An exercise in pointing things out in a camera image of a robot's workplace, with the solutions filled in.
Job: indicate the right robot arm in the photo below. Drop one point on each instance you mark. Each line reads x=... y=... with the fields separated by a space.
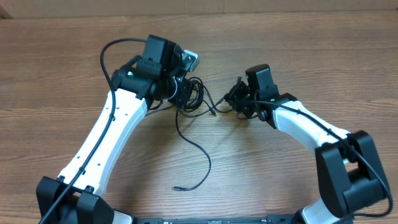
x=349 y=171

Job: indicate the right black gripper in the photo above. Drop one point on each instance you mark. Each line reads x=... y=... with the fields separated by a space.
x=236 y=98

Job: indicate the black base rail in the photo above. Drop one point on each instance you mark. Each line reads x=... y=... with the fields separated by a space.
x=214 y=221

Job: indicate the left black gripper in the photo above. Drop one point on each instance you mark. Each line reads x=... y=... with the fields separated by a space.
x=184 y=94

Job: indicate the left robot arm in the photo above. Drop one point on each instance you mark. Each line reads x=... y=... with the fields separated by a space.
x=77 y=194

